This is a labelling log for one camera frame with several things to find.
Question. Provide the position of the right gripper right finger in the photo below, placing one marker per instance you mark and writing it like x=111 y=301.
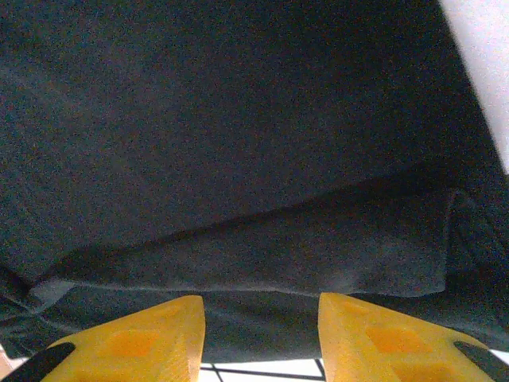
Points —
x=381 y=346

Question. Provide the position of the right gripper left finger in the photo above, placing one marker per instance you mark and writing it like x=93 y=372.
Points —
x=139 y=350

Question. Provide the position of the black t-shirt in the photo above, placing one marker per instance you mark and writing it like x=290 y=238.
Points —
x=238 y=139

